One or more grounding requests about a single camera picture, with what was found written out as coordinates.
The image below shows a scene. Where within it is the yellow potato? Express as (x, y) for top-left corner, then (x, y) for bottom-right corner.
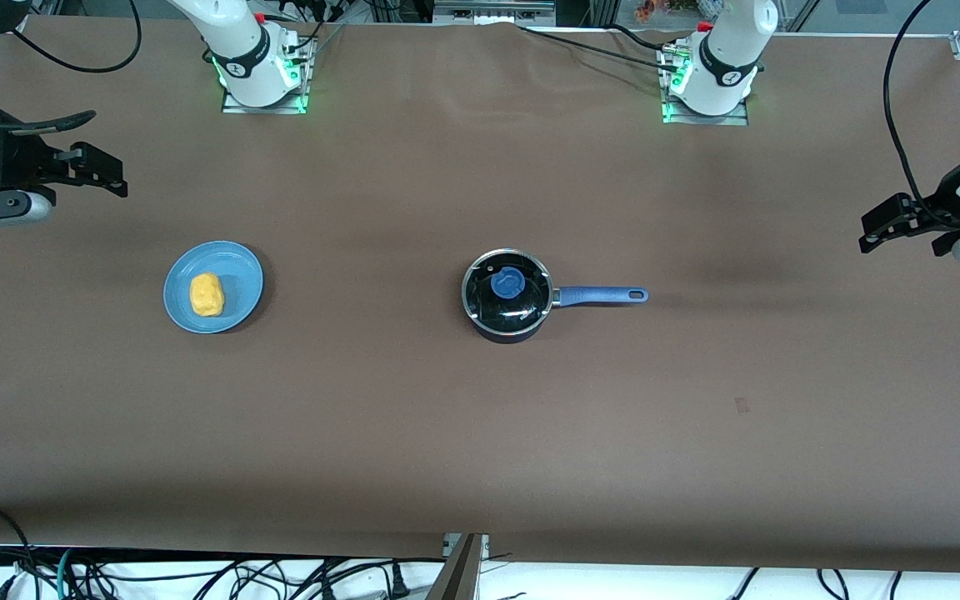
(189, 272), (224, 318)

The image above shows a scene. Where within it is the glass lid with blue knob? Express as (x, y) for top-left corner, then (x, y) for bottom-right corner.
(462, 248), (553, 328)

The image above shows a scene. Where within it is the blue round plate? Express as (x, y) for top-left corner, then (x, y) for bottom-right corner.
(162, 240), (266, 336)

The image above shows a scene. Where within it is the brown table mat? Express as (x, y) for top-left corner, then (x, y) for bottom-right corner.
(0, 15), (960, 576)

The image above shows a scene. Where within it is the aluminium profile bar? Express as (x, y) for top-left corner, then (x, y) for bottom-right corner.
(426, 533), (491, 600)

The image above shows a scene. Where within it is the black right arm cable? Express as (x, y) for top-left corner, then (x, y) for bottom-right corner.
(0, 0), (143, 138)

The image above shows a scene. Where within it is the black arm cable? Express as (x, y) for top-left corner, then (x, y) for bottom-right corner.
(882, 0), (948, 230)
(0, 0), (143, 138)

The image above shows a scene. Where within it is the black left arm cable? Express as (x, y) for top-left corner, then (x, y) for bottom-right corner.
(882, 0), (948, 230)

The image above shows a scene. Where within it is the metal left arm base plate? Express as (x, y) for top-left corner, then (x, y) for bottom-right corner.
(661, 42), (750, 127)

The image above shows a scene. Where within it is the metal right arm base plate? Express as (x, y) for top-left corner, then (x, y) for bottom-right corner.
(220, 33), (312, 115)

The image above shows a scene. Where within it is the black pot with blue handle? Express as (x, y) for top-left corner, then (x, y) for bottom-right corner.
(462, 248), (650, 344)

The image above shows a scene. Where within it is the black cable across mat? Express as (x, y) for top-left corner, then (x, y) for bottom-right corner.
(516, 23), (681, 72)

